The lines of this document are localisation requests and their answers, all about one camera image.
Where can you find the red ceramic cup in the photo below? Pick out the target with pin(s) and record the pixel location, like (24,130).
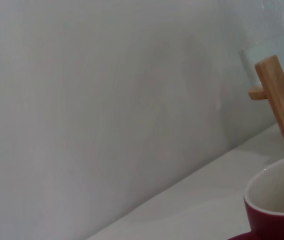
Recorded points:
(272,220)

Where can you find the wooden dispenser stand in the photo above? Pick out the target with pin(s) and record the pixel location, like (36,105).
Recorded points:
(279,100)

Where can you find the glass drink dispenser jar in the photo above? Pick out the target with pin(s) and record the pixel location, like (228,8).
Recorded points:
(269,50)

